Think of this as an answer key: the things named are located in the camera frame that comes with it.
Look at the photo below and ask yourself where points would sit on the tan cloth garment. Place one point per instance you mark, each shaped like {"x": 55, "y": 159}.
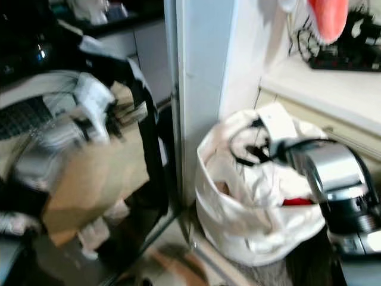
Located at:
{"x": 95, "y": 182}

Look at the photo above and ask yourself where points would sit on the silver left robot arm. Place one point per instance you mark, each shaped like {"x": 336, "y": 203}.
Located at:
{"x": 56, "y": 152}

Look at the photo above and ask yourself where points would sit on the black washing machine door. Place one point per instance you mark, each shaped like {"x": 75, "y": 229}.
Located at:
{"x": 155, "y": 173}

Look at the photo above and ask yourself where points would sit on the dark front-load washing machine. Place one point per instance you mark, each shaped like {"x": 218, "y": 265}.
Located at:
{"x": 24, "y": 107}

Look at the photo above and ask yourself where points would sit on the red garment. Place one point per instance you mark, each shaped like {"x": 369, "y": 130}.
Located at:
{"x": 297, "y": 202}

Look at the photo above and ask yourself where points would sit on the grey kitchen cabinet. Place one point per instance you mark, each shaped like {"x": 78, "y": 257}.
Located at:
{"x": 149, "y": 53}

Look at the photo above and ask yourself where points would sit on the white fabric laundry bag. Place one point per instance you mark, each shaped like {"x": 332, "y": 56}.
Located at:
{"x": 244, "y": 226}

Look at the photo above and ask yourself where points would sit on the white upright panel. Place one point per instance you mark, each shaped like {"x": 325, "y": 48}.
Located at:
{"x": 205, "y": 89}

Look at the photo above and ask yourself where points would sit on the white object on counter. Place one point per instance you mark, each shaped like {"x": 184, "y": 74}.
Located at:
{"x": 95, "y": 9}

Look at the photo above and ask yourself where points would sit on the orange fluffy object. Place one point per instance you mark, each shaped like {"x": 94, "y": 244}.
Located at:
{"x": 328, "y": 18}

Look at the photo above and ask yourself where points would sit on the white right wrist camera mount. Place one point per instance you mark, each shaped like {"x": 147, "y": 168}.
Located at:
{"x": 277, "y": 122}

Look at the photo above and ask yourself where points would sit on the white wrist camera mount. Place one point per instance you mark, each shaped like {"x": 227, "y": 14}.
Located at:
{"x": 95, "y": 98}
{"x": 277, "y": 122}

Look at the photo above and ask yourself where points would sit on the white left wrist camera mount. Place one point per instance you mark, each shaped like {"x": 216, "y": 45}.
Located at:
{"x": 95, "y": 98}

